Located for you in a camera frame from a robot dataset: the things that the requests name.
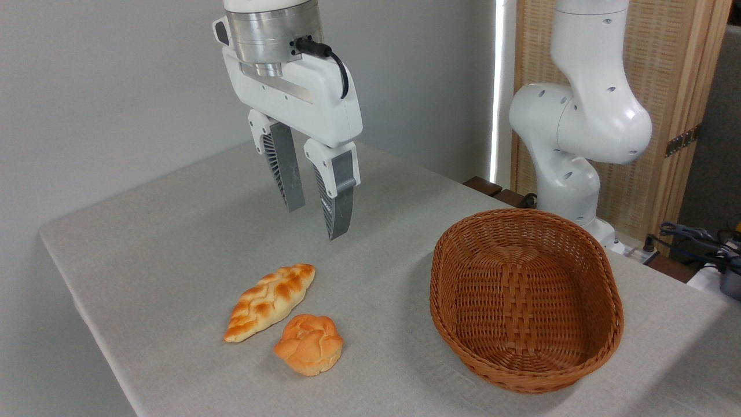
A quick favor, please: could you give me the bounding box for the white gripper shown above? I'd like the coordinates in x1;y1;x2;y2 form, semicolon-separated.
222;46;364;242

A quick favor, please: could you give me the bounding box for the long braided bread loaf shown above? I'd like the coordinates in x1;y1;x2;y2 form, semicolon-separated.
223;264;317;343

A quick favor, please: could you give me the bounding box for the round knotted bread roll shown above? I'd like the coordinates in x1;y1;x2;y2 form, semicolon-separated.
273;314;344;377

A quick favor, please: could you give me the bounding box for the brown wicker oval basket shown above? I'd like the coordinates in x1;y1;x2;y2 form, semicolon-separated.
430;208;625;395

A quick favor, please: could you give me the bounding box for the grey tablecloth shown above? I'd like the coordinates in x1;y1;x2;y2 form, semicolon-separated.
39;123;741;417

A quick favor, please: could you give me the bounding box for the dark wooden furniture piece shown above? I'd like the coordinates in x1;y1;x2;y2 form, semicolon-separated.
463;176;539;210

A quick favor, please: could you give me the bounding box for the metal screen hinge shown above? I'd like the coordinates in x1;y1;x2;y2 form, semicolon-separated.
665;125;702;158

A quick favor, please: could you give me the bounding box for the wooden woven folding screen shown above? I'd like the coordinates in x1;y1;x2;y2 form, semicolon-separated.
512;0;733;244

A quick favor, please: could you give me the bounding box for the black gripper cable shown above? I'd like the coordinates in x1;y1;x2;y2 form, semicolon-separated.
294;36;350;100

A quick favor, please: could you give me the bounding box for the bundle of dark cables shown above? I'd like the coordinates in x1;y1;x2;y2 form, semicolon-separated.
659;221;741;274

